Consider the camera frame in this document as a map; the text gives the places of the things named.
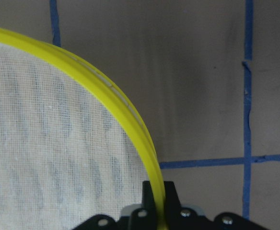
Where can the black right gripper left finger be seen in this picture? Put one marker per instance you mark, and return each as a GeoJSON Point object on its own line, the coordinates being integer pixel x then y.
{"type": "Point", "coordinates": [145, 216]}

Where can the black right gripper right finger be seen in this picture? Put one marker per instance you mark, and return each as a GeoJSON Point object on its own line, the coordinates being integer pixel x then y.
{"type": "Point", "coordinates": [177, 217]}

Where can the yellow top steamer layer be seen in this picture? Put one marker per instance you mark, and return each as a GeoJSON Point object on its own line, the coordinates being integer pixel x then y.
{"type": "Point", "coordinates": [120, 100]}

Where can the white steamer cloth liner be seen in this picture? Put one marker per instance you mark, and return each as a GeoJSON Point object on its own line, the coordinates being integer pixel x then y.
{"type": "Point", "coordinates": [46, 131]}

